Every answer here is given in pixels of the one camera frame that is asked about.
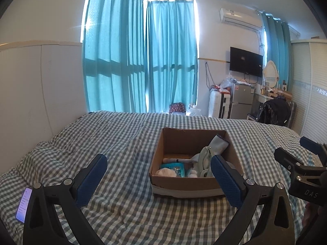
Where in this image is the teal side curtain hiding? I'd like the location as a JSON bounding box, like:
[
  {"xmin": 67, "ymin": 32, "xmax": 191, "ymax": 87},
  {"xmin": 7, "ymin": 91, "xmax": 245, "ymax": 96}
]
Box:
[{"xmin": 261, "ymin": 11, "xmax": 294, "ymax": 91}]

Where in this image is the brown cardboard box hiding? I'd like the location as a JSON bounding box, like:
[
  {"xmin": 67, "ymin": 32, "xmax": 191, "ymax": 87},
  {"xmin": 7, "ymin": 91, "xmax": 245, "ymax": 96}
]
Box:
[{"xmin": 149, "ymin": 128, "xmax": 243, "ymax": 198}]

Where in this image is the white wardrobe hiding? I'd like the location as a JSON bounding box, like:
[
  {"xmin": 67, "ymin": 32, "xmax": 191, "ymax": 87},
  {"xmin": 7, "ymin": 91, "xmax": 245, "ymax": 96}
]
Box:
[{"xmin": 291, "ymin": 39, "xmax": 326, "ymax": 143}]

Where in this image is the white suitcase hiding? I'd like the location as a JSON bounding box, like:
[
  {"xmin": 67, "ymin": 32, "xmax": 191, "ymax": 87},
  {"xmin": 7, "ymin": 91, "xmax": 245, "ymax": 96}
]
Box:
[{"xmin": 208, "ymin": 90, "xmax": 231, "ymax": 119}]

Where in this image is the person's right hand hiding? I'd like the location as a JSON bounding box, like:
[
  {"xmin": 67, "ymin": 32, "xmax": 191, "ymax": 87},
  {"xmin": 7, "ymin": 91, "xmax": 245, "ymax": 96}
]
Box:
[{"xmin": 302, "ymin": 202, "xmax": 325, "ymax": 228}]

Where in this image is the white sock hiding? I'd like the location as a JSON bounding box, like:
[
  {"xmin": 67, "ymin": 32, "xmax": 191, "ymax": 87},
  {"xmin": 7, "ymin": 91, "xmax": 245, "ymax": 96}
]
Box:
[{"xmin": 190, "ymin": 134, "xmax": 230, "ymax": 164}]

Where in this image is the teal window curtain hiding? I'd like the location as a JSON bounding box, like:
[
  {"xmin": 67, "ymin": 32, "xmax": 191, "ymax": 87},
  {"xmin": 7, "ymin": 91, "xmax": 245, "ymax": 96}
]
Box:
[{"xmin": 82, "ymin": 0, "xmax": 198, "ymax": 113}]

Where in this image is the checkered bed sheet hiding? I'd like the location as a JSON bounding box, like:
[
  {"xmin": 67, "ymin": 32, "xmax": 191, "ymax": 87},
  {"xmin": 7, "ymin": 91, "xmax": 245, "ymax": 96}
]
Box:
[{"xmin": 0, "ymin": 110, "xmax": 323, "ymax": 245}]

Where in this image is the black backpack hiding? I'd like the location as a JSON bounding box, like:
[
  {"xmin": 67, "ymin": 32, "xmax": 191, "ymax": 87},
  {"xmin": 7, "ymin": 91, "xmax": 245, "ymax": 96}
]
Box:
[{"xmin": 258, "ymin": 98, "xmax": 291, "ymax": 126}]

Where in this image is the white plastic bag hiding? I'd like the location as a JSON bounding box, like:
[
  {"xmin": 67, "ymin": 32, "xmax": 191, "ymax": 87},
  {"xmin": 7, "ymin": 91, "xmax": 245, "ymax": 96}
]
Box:
[{"xmin": 186, "ymin": 105, "xmax": 202, "ymax": 116}]

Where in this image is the oval vanity mirror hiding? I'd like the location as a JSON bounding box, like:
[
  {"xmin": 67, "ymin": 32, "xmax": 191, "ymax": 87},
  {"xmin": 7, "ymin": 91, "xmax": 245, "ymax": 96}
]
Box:
[{"xmin": 263, "ymin": 60, "xmax": 279, "ymax": 89}]

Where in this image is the pale green folding hanger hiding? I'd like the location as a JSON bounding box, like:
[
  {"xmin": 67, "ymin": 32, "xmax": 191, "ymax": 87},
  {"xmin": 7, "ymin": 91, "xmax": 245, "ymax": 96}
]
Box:
[{"xmin": 197, "ymin": 146, "xmax": 214, "ymax": 178}]

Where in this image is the black wall television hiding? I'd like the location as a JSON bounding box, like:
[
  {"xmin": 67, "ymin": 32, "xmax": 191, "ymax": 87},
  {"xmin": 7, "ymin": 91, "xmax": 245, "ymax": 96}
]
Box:
[{"xmin": 230, "ymin": 47, "xmax": 263, "ymax": 77}]

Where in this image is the red patterned bag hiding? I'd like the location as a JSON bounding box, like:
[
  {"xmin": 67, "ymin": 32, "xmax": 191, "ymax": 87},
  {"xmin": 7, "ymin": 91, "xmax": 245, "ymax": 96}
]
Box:
[{"xmin": 168, "ymin": 102, "xmax": 186, "ymax": 114}]

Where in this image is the white air conditioner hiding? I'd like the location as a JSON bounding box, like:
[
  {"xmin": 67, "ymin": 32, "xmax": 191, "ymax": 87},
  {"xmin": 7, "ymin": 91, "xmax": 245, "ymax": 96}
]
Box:
[{"xmin": 219, "ymin": 8, "xmax": 263, "ymax": 32}]

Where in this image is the smartphone with lit screen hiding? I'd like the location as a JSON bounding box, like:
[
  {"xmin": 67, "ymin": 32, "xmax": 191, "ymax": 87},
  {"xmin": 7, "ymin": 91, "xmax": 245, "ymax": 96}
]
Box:
[{"xmin": 16, "ymin": 187, "xmax": 32, "ymax": 223}]

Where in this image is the teal packet in box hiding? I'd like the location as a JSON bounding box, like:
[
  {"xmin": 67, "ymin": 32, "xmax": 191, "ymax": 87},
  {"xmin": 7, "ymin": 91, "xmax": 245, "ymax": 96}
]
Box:
[{"xmin": 160, "ymin": 162, "xmax": 185, "ymax": 178}]

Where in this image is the silver mini fridge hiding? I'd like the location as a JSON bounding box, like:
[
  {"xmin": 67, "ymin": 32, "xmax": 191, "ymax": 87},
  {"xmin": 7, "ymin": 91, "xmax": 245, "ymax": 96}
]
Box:
[{"xmin": 229, "ymin": 83, "xmax": 254, "ymax": 119}]

